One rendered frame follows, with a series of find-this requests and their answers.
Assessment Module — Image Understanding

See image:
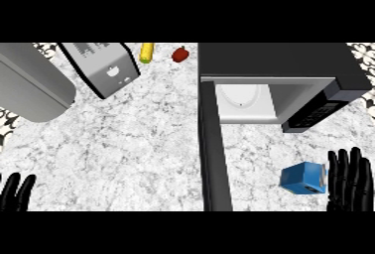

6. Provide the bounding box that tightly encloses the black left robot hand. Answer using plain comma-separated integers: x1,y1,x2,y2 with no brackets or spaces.
0,172,38,212

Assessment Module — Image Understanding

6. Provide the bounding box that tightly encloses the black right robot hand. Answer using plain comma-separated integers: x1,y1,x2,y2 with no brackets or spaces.
324,146,375,212

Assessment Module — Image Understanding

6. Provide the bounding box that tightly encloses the blue milk carton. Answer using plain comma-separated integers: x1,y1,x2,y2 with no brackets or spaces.
279,161,327,195

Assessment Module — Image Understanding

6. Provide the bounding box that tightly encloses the dark grey microwave door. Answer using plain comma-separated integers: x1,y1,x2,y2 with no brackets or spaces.
196,80,234,212

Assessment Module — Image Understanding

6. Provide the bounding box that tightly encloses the black microwave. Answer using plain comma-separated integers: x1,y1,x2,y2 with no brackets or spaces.
196,43,375,134

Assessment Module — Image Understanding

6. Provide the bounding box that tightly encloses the large grey rounded appliance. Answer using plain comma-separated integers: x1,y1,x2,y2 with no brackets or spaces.
0,43,78,124

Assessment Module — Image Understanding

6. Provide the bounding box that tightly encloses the grey toaster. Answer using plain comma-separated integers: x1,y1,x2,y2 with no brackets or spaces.
57,43,141,100

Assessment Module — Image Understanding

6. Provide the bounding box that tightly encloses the yellow corn cob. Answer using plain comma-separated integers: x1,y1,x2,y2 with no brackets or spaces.
137,43,155,64

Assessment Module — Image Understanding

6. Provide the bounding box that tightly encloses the red bell pepper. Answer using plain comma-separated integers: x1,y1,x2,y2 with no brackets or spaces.
169,46,190,64

